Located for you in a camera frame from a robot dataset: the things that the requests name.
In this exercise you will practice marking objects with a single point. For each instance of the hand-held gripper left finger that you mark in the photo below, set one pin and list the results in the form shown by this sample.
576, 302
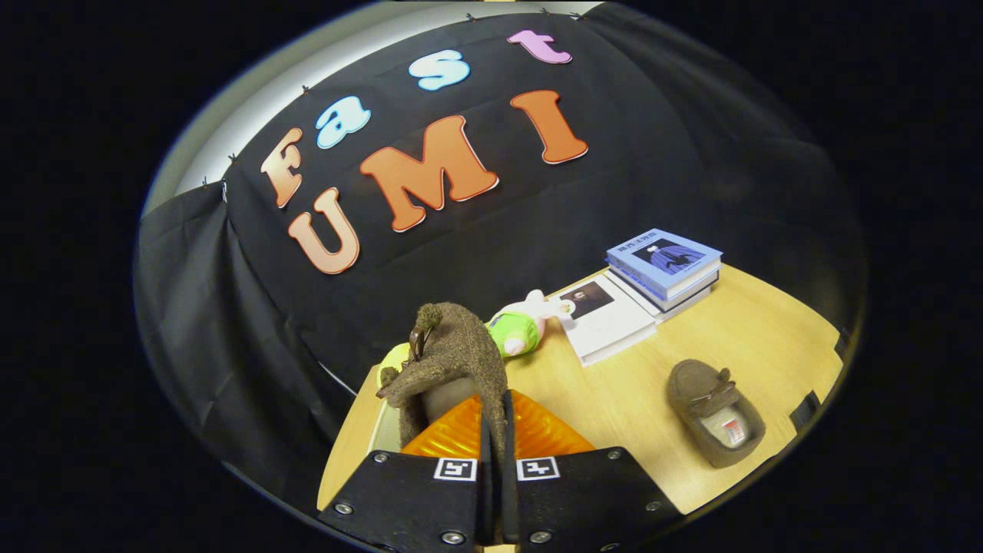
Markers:
485, 499

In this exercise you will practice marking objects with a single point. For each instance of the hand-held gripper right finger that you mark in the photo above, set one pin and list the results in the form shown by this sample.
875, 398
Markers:
511, 499

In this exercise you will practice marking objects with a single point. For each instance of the cream grey storage box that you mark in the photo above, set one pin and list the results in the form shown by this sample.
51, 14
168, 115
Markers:
384, 426

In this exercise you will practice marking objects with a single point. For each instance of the brown fuzzy shoe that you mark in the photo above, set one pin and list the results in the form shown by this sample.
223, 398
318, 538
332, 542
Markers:
453, 353
710, 399

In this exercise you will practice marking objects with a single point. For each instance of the green pink plush toy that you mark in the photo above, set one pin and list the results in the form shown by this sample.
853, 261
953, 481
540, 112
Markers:
516, 330

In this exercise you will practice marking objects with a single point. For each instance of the white book with dark photo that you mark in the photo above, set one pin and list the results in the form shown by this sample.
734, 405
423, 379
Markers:
607, 330

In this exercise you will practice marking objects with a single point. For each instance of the plain white book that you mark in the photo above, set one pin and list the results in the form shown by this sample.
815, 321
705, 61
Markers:
683, 306

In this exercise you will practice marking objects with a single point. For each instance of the dark-edged white book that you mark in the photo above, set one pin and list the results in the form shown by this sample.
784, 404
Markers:
695, 292

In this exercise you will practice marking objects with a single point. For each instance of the blue cover book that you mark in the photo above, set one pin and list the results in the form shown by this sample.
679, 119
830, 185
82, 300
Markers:
660, 257

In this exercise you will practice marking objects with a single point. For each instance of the dark grey table edge block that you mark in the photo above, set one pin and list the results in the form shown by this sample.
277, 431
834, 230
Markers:
844, 344
805, 408

